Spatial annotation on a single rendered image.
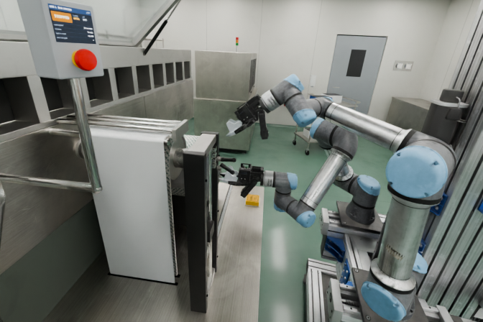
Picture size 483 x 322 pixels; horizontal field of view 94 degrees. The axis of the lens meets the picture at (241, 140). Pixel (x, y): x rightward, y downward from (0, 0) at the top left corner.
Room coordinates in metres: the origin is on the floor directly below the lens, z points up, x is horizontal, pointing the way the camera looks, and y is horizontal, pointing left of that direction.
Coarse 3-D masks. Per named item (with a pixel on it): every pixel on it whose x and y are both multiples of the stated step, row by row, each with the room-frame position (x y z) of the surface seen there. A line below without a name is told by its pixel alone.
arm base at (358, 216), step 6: (354, 204) 1.05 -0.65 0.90; (348, 210) 1.07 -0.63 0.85; (354, 210) 1.04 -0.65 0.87; (360, 210) 1.02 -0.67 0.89; (366, 210) 1.01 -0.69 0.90; (372, 210) 1.02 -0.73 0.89; (354, 216) 1.02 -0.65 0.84; (360, 216) 1.01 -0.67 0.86; (366, 216) 1.00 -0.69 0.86; (372, 216) 1.02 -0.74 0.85; (360, 222) 1.00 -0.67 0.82; (366, 222) 1.00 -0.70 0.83; (372, 222) 1.01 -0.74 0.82
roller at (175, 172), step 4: (180, 140) 0.69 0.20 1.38; (172, 144) 0.62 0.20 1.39; (176, 144) 0.65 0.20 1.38; (180, 144) 0.68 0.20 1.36; (172, 148) 0.62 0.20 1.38; (176, 148) 0.65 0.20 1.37; (172, 152) 0.62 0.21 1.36; (172, 156) 0.62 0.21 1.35; (172, 160) 0.62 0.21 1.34; (172, 164) 0.61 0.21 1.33; (172, 168) 0.61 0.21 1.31; (176, 168) 0.64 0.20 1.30; (180, 168) 0.67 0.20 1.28; (172, 172) 0.61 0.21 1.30; (176, 172) 0.64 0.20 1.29; (172, 176) 0.61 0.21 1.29; (176, 176) 0.63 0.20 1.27
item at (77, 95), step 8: (72, 80) 0.35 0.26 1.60; (72, 88) 0.34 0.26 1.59; (80, 88) 0.35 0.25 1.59; (72, 96) 0.35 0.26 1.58; (80, 96) 0.35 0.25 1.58; (80, 104) 0.35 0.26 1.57; (80, 112) 0.35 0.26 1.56; (80, 120) 0.35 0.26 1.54; (80, 128) 0.35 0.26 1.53; (88, 128) 0.35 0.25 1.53; (80, 136) 0.35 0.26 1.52; (88, 136) 0.35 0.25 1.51; (88, 144) 0.35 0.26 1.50; (88, 152) 0.35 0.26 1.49; (88, 160) 0.35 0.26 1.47; (88, 168) 0.35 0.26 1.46; (96, 168) 0.35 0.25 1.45; (96, 176) 0.35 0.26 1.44; (96, 184) 0.35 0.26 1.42
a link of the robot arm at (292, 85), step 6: (288, 78) 0.86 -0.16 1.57; (294, 78) 0.85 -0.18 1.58; (282, 84) 0.86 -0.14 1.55; (288, 84) 0.85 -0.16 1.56; (294, 84) 0.84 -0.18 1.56; (300, 84) 0.84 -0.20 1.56; (270, 90) 0.88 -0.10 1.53; (276, 90) 0.86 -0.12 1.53; (282, 90) 0.85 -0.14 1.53; (288, 90) 0.84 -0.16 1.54; (294, 90) 0.84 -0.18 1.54; (300, 90) 0.85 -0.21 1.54; (276, 96) 0.85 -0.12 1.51; (282, 96) 0.84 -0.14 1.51; (288, 96) 0.83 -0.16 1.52; (282, 102) 0.86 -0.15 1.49
